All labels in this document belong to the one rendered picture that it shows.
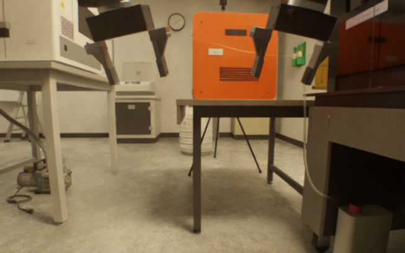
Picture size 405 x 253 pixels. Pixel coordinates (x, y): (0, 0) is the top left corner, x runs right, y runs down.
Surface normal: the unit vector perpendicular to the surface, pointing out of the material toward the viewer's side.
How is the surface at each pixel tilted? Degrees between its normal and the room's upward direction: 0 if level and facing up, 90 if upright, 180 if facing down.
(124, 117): 91
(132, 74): 105
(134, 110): 90
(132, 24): 113
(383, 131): 90
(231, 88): 90
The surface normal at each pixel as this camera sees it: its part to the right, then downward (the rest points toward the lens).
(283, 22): 0.08, 0.50
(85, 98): 0.05, 0.11
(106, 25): -0.13, 0.50
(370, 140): -1.00, 0.00
